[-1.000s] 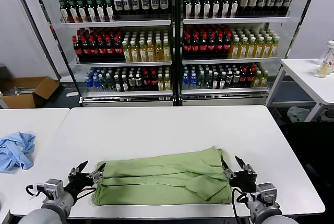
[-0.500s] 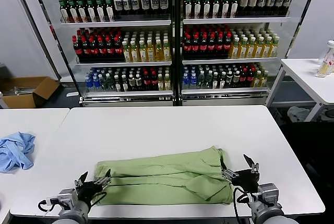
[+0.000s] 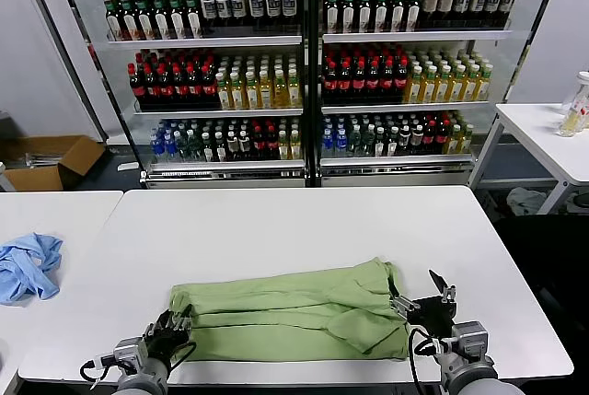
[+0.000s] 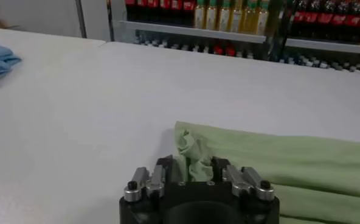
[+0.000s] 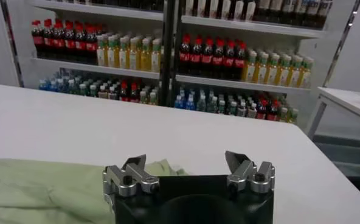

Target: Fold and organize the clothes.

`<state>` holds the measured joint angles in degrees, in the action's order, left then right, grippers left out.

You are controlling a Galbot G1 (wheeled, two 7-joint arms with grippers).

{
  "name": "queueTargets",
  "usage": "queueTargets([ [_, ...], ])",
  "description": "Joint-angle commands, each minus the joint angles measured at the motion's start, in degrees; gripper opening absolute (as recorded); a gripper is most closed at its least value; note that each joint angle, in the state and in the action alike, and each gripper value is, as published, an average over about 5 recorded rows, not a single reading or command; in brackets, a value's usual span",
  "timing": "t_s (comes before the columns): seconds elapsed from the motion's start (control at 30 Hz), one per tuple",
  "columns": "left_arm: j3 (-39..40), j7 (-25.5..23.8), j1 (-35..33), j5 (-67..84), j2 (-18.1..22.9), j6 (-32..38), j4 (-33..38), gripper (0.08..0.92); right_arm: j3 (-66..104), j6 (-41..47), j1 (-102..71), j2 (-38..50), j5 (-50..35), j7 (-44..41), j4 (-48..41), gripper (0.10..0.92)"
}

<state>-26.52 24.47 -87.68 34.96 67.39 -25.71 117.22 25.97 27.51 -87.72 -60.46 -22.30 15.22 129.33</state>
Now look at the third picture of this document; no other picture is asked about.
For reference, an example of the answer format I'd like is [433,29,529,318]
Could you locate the clear glass bottle white cap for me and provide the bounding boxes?
[558,70,589,137]

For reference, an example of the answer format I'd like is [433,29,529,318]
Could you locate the grey metal bars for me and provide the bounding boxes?
[20,150,61,168]

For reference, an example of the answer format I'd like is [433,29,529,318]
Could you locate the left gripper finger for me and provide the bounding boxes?
[173,304,194,331]
[145,308,175,336]

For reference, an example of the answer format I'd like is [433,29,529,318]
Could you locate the beverage cooler cabinet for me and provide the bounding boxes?
[82,0,318,189]
[307,0,525,187]

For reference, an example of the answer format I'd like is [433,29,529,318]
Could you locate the brown milk tea bottle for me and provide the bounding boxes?
[437,0,455,30]
[422,0,440,30]

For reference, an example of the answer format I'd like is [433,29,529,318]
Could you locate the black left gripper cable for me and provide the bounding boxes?
[167,341,198,367]

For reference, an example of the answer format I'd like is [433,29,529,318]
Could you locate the green polo shirt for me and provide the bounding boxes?
[167,255,412,362]

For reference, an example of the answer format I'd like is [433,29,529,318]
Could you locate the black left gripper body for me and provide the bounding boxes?
[144,319,192,363]

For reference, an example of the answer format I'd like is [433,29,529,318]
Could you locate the white side table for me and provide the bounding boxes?
[467,102,589,216]

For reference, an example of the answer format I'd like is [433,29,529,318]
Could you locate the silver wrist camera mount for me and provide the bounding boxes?
[450,319,490,359]
[111,338,151,371]

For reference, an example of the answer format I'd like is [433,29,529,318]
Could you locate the cola bottle red cap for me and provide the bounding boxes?
[128,62,145,109]
[435,120,450,155]
[201,63,217,109]
[157,63,174,109]
[251,125,266,160]
[143,62,159,109]
[337,59,352,104]
[352,59,367,104]
[172,63,189,109]
[394,59,410,104]
[365,59,382,104]
[265,125,279,160]
[186,63,202,109]
[380,59,396,104]
[422,121,437,155]
[323,59,339,104]

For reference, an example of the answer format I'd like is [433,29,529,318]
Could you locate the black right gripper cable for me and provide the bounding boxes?
[407,326,450,395]

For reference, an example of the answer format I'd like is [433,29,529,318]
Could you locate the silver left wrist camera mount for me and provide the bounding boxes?
[111,338,151,371]

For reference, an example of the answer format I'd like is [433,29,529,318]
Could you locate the grey cloth heap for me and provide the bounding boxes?
[505,186,549,216]

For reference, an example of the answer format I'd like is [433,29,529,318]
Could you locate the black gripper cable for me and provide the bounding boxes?
[167,341,198,367]
[407,326,450,395]

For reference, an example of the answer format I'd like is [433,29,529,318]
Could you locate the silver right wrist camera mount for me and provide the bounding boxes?
[450,319,490,359]

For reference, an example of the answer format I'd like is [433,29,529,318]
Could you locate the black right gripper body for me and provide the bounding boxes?
[407,296,459,337]

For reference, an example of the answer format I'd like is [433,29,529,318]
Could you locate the black left camera cable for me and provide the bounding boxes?
[79,356,116,389]

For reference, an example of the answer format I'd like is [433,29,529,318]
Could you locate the glass cooler door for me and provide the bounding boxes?
[17,0,144,184]
[467,0,570,189]

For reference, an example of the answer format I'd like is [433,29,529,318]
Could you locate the brown cardboard box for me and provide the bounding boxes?
[0,134,108,192]

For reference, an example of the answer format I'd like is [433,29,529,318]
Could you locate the dark tea bottle green band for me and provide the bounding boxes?
[166,0,187,40]
[182,0,202,39]
[405,0,422,32]
[389,0,407,32]
[133,0,155,41]
[102,0,122,41]
[373,0,390,33]
[324,0,341,33]
[118,0,139,41]
[341,0,357,33]
[356,0,374,33]
[150,0,170,40]

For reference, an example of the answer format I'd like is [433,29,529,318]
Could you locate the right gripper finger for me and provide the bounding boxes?
[428,268,457,307]
[387,277,421,318]

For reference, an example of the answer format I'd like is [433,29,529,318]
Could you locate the light blue crumpled shirt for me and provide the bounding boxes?
[0,231,64,308]

